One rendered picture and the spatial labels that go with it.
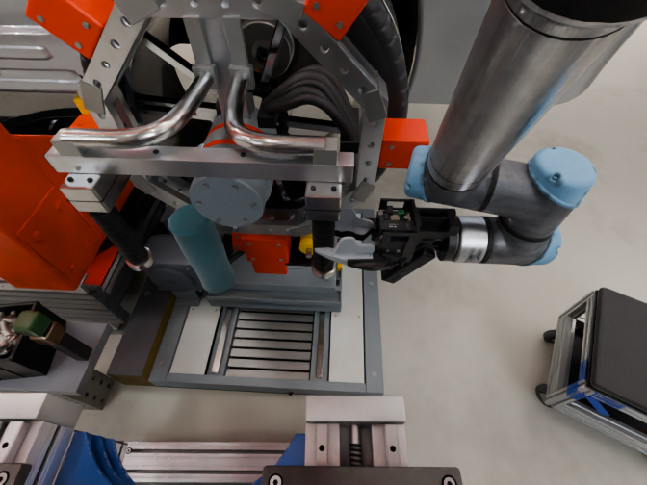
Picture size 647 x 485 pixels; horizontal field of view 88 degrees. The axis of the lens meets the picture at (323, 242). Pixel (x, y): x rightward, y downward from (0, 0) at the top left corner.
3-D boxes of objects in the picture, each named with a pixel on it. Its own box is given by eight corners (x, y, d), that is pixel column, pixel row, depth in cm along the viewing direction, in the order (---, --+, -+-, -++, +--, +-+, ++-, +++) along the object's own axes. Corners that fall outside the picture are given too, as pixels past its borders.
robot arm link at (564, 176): (506, 171, 39) (473, 231, 48) (611, 191, 38) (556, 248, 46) (504, 133, 44) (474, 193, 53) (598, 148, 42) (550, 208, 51)
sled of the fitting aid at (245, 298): (342, 239, 150) (343, 224, 142) (340, 313, 129) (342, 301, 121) (231, 234, 152) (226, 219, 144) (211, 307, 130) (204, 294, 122)
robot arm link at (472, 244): (463, 235, 58) (475, 275, 53) (437, 234, 59) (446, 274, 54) (479, 205, 52) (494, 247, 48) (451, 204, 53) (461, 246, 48)
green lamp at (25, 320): (53, 319, 70) (40, 310, 67) (42, 337, 67) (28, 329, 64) (35, 318, 70) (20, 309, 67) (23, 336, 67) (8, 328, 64)
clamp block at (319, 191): (341, 180, 54) (343, 153, 50) (340, 222, 49) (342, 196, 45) (310, 178, 54) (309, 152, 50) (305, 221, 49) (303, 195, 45)
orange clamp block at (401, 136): (375, 145, 73) (417, 146, 73) (377, 169, 68) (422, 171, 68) (380, 116, 67) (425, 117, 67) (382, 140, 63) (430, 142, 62)
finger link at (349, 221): (319, 197, 54) (376, 205, 53) (319, 221, 59) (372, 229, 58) (315, 212, 52) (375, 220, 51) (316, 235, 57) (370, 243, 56)
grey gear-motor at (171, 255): (240, 229, 154) (220, 170, 125) (218, 315, 128) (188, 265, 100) (200, 227, 154) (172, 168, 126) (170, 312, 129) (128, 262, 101)
